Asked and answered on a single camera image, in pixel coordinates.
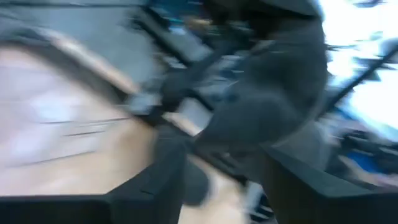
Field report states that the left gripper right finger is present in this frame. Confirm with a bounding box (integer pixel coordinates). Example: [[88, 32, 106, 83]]
[[262, 146, 398, 224]]

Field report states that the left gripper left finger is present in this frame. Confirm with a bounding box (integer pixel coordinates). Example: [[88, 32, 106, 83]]
[[0, 124, 190, 224]]

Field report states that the grey baseball cap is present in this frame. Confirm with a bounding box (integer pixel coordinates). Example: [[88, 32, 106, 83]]
[[160, 0, 330, 208]]

